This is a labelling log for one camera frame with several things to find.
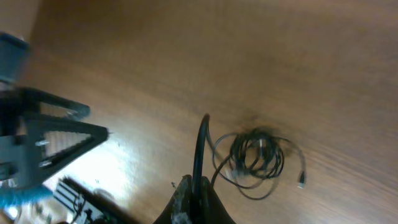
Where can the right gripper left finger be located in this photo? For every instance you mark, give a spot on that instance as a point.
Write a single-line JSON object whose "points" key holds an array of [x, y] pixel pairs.
{"points": [[177, 211]]}

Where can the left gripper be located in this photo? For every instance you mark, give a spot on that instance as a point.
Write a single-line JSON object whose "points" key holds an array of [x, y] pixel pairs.
{"points": [[50, 143]]}

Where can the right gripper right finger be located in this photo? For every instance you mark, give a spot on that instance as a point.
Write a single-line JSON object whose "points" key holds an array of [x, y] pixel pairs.
{"points": [[212, 211]]}

